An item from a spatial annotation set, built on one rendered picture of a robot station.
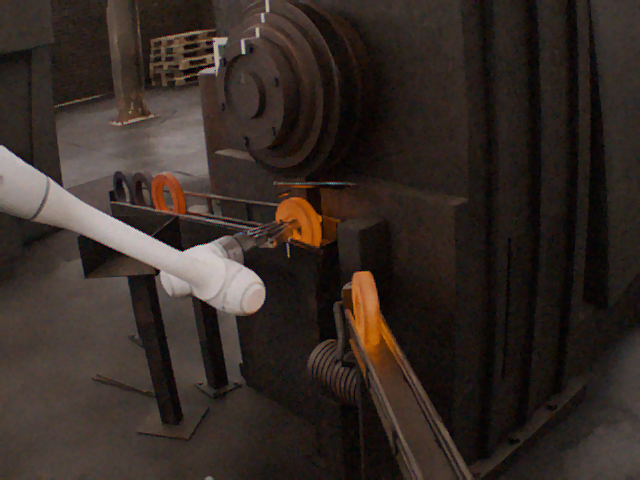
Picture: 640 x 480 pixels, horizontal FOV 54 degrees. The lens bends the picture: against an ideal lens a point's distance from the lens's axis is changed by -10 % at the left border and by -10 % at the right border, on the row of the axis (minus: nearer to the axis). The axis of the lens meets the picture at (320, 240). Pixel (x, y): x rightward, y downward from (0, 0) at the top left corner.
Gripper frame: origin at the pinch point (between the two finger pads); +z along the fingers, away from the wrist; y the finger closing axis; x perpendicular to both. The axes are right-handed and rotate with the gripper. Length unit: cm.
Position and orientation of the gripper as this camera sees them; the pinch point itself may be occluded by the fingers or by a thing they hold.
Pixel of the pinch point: (296, 222)
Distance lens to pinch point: 185.8
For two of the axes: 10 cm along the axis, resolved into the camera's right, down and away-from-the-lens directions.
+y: 6.7, 2.1, -7.2
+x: -1.4, -9.1, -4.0
